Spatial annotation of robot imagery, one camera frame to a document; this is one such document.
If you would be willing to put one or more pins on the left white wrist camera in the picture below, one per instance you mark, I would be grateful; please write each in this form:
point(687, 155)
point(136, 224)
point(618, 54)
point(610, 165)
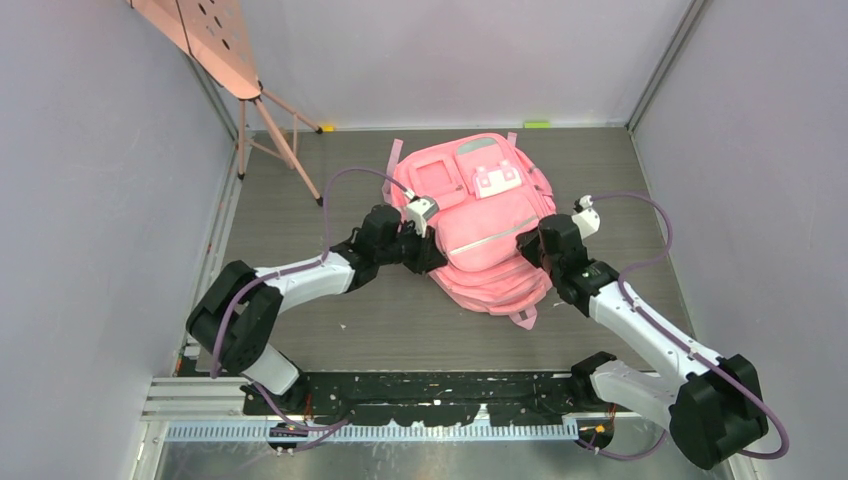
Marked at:
point(419, 210)

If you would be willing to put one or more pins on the pink tripod stand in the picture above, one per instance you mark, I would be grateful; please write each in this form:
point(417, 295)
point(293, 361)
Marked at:
point(214, 34)

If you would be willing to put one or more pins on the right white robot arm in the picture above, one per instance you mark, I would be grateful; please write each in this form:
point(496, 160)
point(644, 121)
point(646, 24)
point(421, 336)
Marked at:
point(710, 405)

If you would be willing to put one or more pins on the pink student backpack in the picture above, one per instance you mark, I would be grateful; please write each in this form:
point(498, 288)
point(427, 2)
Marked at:
point(487, 191)

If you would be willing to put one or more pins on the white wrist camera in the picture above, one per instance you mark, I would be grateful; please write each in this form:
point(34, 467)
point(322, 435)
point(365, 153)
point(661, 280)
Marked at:
point(585, 217)
point(419, 210)

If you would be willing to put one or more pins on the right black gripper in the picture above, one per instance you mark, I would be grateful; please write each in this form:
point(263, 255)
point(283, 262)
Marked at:
point(526, 243)

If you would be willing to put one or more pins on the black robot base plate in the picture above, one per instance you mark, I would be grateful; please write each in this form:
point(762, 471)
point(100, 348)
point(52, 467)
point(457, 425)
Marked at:
point(434, 399)

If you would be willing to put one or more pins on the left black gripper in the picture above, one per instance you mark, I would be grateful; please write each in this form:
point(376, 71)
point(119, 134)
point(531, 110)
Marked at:
point(429, 258)

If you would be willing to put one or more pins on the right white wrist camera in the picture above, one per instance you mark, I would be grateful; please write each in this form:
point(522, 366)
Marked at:
point(585, 217)

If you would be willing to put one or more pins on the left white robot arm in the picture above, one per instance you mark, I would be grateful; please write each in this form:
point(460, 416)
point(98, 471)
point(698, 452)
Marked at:
point(235, 317)

